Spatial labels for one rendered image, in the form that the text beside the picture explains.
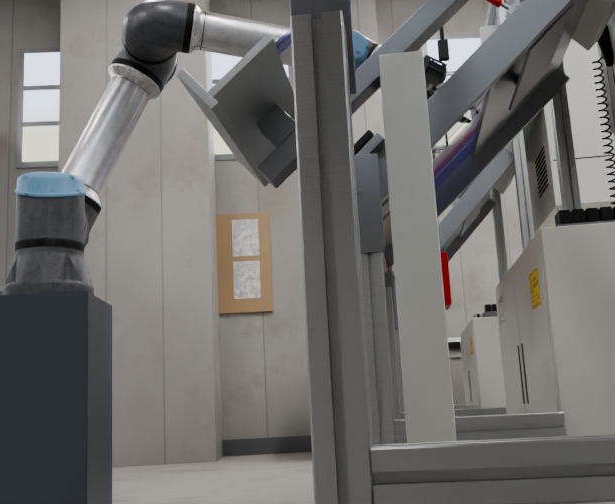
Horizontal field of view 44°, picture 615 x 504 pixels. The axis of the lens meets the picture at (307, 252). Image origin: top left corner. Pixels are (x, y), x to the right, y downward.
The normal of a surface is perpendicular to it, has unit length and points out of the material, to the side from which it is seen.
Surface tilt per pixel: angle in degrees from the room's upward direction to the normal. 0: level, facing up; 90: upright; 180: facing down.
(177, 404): 90
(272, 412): 90
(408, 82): 90
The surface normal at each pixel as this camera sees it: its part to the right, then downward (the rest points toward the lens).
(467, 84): -0.14, -0.19
